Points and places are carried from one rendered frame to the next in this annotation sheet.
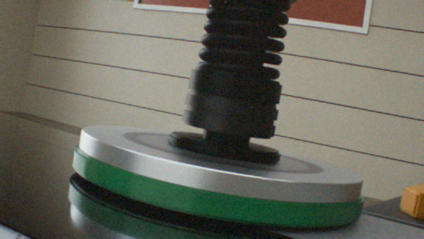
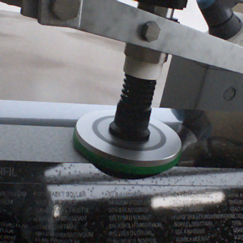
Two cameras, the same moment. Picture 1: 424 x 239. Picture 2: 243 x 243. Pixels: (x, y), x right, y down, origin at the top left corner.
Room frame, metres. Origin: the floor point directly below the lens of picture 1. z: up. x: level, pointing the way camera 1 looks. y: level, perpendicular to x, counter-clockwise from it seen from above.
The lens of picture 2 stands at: (0.74, -0.44, 1.09)
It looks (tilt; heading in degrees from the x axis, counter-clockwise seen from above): 24 degrees down; 129
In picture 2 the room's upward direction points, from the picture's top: 11 degrees clockwise
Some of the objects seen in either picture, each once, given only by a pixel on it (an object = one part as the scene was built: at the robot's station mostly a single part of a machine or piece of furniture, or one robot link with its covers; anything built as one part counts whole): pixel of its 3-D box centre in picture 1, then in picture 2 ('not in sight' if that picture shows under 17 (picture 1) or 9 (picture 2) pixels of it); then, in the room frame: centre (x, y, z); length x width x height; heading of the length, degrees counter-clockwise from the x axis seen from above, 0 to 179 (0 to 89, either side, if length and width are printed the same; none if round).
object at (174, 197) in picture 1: (221, 164); (128, 135); (0.41, -0.01, 0.83); 0.22 x 0.22 x 0.04
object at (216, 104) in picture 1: (232, 107); (132, 116); (0.41, -0.01, 0.87); 0.07 x 0.07 x 0.01
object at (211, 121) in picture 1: (229, 122); (131, 121); (0.41, -0.01, 0.86); 0.07 x 0.07 x 0.01
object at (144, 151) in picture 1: (222, 159); (128, 134); (0.41, -0.01, 0.83); 0.21 x 0.21 x 0.01
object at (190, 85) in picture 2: not in sight; (199, 116); (-0.04, 1.28, 0.43); 0.50 x 0.50 x 0.85; 62
